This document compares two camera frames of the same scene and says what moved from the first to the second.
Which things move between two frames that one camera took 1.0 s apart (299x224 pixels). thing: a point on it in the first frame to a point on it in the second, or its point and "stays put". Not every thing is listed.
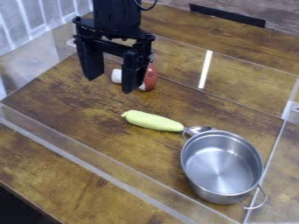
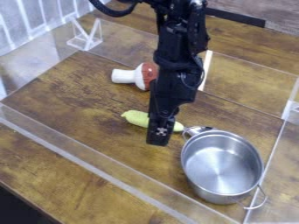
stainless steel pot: x=222 y=166 stays put
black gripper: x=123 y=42 to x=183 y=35
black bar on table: x=229 y=16 stays put
